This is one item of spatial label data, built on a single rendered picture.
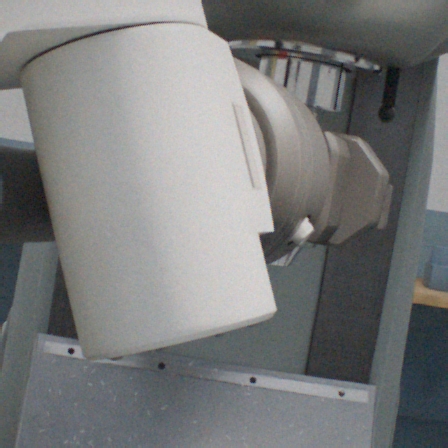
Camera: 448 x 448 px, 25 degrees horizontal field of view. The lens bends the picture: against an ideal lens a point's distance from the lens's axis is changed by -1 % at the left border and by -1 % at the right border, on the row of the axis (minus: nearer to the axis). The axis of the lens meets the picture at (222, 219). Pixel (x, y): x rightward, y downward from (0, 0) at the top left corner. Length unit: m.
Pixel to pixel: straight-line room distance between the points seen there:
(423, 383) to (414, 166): 4.08
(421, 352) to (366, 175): 4.49
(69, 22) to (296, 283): 0.66
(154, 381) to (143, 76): 0.64
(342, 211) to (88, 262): 0.21
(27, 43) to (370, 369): 0.70
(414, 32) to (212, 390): 0.51
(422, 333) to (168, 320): 4.66
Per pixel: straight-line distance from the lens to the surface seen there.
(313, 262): 0.95
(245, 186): 0.33
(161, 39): 0.32
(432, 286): 4.29
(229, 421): 0.93
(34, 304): 0.96
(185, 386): 0.94
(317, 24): 0.49
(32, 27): 0.30
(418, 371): 4.99
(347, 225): 0.50
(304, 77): 0.54
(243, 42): 0.54
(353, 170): 0.50
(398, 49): 0.52
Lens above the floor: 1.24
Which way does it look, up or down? 3 degrees down
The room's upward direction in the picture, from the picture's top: 10 degrees clockwise
